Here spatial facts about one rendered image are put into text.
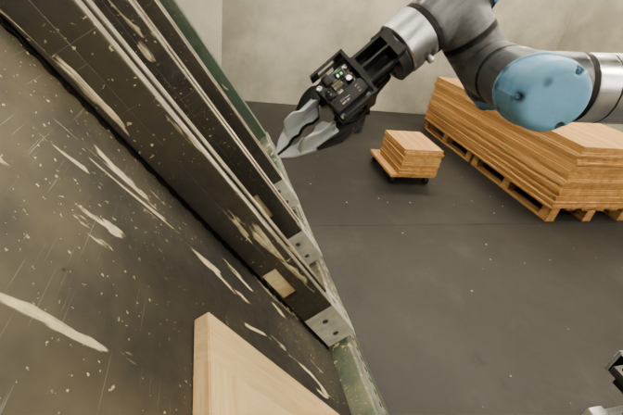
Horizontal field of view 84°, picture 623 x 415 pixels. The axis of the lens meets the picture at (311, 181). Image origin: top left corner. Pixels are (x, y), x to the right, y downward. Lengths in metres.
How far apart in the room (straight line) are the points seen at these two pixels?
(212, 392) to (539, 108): 0.41
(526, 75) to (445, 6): 0.15
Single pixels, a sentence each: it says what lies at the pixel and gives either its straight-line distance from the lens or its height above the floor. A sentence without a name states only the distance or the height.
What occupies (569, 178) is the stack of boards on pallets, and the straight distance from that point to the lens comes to 3.85.
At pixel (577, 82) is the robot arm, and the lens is 0.43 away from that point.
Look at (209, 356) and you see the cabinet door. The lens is 0.38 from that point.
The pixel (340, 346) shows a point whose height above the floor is 0.90.
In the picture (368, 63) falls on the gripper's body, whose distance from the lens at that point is 0.46.
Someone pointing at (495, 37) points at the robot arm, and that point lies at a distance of 0.54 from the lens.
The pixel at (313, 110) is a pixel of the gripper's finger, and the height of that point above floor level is 1.45.
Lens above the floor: 1.60
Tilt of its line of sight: 29 degrees down
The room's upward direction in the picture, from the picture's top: 9 degrees clockwise
